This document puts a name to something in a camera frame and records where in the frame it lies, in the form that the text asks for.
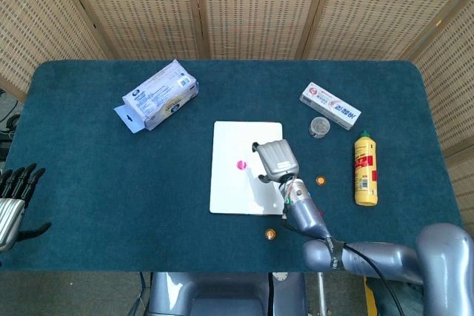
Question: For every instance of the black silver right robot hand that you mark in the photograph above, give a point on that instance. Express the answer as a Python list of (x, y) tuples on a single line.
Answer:
[(277, 158)]

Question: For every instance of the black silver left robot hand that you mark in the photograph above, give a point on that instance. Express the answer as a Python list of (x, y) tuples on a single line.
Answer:
[(9, 216)]

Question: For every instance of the pink token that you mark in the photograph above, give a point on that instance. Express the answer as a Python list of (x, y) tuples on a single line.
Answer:
[(241, 164)]

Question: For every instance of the orange token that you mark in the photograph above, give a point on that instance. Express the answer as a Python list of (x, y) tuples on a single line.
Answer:
[(270, 234), (320, 180)]

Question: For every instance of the orange token bottom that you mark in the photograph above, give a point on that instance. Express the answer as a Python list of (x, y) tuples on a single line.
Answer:
[(270, 234)]

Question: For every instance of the white magnetic board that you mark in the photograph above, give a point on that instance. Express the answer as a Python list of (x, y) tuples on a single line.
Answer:
[(229, 190)]

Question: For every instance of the small clear plastic jar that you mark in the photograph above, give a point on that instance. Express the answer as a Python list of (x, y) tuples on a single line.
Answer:
[(320, 126)]

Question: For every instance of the white toothpaste box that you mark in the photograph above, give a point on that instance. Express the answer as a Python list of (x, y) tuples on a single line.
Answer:
[(329, 106)]

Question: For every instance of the yellow bottle green cap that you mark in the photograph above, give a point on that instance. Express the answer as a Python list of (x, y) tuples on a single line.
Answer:
[(366, 171)]

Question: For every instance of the teal table cloth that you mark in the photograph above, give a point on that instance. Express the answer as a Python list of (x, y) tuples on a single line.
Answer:
[(92, 183)]

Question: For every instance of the lavender tissue pack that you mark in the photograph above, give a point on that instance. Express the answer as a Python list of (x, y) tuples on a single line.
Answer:
[(159, 97)]

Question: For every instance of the metal table leg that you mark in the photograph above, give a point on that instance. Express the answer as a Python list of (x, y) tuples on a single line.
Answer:
[(322, 295)]

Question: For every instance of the woven bamboo folding screen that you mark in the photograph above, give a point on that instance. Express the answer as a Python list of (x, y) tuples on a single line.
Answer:
[(255, 9)]

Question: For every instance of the grey robot torso base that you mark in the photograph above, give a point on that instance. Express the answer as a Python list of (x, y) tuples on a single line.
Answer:
[(207, 294)]

